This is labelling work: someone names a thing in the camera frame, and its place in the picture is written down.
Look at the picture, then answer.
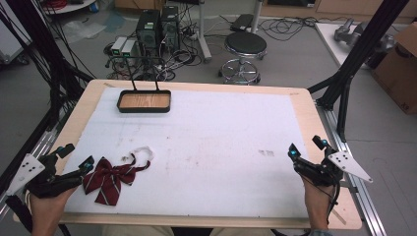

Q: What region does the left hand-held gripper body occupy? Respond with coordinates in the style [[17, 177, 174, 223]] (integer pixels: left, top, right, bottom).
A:
[[5, 152, 85, 200]]

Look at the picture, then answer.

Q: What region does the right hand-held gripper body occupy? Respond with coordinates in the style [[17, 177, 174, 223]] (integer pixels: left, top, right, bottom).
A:
[[293, 147, 374, 188]]

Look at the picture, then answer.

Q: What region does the red striped bow tie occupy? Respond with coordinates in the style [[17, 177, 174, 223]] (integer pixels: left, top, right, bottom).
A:
[[82, 146, 155, 207]]

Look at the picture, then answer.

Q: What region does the person's left hand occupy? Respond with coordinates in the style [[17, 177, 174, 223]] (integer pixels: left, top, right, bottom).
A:
[[29, 186, 80, 228]]

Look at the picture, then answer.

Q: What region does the person's right hand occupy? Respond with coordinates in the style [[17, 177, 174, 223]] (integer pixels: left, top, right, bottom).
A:
[[301, 177, 336, 230]]

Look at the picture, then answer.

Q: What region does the wooden table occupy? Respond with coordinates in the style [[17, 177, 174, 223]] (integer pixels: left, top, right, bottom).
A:
[[12, 79, 364, 231]]

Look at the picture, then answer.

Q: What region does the black stand with wooden tray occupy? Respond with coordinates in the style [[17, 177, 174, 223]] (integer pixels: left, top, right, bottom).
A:
[[108, 55, 172, 114]]

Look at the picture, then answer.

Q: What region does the white table mat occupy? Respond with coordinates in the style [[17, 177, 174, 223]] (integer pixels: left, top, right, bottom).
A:
[[63, 86, 311, 219]]

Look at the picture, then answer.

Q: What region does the white platform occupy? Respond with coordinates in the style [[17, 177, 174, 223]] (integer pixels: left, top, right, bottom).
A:
[[314, 22, 373, 71]]

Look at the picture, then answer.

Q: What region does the brown cardboard box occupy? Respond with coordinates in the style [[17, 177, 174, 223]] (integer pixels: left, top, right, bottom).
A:
[[371, 22, 417, 116]]

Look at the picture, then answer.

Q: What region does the small white power box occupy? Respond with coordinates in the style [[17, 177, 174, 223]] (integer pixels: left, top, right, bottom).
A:
[[110, 35, 128, 57], [120, 38, 138, 59]]

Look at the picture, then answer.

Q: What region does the black round stool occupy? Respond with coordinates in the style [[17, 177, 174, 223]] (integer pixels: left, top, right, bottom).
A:
[[217, 30, 268, 86]]

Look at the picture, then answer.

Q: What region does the clear plastic sheet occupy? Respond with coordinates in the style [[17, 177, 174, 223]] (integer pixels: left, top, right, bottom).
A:
[[61, 20, 108, 46]]

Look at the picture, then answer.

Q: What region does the white cabinet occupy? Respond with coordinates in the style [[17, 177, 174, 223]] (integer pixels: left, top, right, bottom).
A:
[[0, 9, 32, 66]]

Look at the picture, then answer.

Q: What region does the black flat box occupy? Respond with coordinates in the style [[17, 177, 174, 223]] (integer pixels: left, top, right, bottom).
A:
[[229, 13, 256, 33]]

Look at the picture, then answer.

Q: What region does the grey metal pole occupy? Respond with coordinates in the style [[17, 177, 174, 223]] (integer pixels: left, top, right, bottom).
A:
[[250, 0, 265, 34]]

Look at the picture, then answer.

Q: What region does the white round table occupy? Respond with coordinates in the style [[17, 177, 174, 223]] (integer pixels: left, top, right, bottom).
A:
[[41, 0, 98, 16]]

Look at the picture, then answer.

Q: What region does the black computer tower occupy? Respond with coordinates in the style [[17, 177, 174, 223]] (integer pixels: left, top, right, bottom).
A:
[[159, 5, 181, 51], [135, 8, 162, 57]]

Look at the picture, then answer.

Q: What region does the grey metal table leg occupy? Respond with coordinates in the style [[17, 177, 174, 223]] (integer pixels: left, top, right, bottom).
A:
[[196, 0, 213, 64]]

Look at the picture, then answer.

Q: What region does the aluminium rail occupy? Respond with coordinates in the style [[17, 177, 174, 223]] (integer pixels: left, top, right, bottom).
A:
[[0, 107, 74, 220], [315, 100, 388, 236]]

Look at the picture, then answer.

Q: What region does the black metal frame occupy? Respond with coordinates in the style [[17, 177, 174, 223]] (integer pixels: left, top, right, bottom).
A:
[[0, 0, 96, 195], [307, 0, 411, 144]]

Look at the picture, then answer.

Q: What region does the tangle of black floor cables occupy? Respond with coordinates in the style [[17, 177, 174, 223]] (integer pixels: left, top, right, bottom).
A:
[[258, 15, 318, 42]]

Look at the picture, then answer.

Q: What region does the tangle of cables by computers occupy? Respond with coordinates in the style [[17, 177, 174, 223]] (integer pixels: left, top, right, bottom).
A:
[[102, 3, 206, 83]]

